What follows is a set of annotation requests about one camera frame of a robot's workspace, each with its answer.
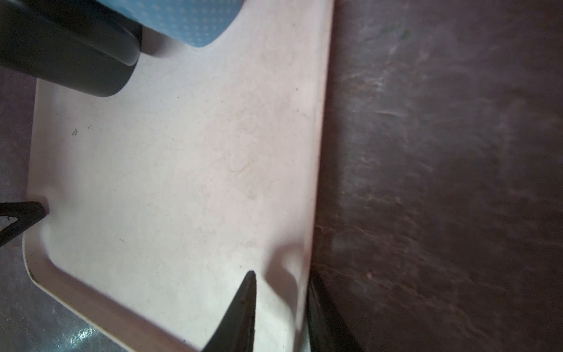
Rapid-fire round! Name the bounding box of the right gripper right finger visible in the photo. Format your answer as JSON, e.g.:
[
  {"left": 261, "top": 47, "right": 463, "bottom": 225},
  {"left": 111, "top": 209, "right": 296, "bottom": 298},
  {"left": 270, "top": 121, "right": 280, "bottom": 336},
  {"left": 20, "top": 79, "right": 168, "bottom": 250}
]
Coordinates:
[{"left": 306, "top": 272, "right": 362, "bottom": 352}]

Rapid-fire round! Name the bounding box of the black mug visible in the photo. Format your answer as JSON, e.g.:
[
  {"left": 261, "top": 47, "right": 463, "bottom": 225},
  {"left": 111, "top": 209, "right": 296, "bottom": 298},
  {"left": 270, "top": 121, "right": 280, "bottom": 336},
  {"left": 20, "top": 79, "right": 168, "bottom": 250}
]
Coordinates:
[{"left": 1, "top": 1, "right": 142, "bottom": 97}]

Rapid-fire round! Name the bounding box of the beige serving tray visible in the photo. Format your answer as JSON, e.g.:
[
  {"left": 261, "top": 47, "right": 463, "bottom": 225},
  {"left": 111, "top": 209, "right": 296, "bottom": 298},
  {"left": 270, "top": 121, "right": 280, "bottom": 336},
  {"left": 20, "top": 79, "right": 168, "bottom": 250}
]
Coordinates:
[{"left": 22, "top": 1, "right": 334, "bottom": 351}]

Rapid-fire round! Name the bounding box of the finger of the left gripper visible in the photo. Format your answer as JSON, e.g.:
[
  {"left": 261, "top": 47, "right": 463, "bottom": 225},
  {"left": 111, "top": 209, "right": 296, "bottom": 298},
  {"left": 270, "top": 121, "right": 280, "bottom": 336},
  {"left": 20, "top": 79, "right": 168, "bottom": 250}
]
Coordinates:
[{"left": 1, "top": 202, "right": 47, "bottom": 246}]

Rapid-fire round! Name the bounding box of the light blue floral mug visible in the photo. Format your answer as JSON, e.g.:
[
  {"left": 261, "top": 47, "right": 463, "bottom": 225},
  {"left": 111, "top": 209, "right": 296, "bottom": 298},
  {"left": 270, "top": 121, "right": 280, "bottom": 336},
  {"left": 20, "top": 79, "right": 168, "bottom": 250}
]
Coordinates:
[{"left": 98, "top": 0, "right": 243, "bottom": 48}]

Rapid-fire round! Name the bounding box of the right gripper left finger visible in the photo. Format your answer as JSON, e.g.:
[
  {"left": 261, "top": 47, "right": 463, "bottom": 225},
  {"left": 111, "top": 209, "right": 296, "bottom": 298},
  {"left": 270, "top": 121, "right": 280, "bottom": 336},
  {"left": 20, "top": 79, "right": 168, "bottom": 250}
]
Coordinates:
[{"left": 202, "top": 271, "right": 257, "bottom": 352}]

